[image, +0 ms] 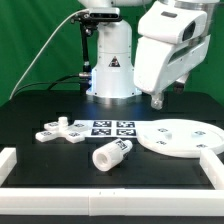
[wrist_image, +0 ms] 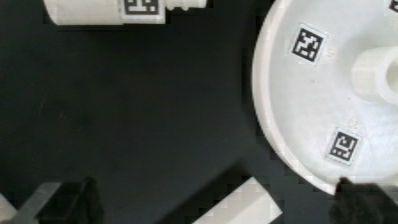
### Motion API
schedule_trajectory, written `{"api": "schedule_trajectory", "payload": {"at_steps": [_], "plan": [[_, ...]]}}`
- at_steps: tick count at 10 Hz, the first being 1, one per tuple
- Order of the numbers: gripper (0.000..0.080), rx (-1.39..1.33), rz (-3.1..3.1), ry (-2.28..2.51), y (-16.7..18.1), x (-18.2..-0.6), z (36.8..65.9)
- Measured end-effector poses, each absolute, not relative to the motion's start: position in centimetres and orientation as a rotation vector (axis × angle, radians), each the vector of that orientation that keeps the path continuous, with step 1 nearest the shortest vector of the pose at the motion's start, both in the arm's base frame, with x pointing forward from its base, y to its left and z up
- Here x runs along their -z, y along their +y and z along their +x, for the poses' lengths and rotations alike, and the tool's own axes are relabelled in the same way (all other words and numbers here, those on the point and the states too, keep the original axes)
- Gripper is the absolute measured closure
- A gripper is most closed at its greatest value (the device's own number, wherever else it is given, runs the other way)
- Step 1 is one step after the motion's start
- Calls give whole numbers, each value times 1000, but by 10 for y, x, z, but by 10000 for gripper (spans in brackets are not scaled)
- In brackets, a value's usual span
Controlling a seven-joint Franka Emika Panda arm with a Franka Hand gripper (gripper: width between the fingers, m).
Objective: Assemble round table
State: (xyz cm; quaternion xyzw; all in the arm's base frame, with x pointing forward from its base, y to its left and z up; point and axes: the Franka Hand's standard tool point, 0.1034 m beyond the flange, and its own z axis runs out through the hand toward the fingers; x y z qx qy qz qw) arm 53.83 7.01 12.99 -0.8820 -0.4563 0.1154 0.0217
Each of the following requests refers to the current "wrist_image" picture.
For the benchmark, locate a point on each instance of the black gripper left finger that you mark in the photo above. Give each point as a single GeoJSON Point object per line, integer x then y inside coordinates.
{"type": "Point", "coordinates": [64, 203]}

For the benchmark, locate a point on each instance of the white round table top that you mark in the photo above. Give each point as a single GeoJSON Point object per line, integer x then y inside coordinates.
{"type": "Point", "coordinates": [325, 89]}

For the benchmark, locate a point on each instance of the white cylindrical table leg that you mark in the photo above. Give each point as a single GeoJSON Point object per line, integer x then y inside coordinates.
{"type": "Point", "coordinates": [113, 12]}

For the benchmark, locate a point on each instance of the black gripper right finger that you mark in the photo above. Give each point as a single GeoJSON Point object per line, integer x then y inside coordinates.
{"type": "Point", "coordinates": [364, 203]}

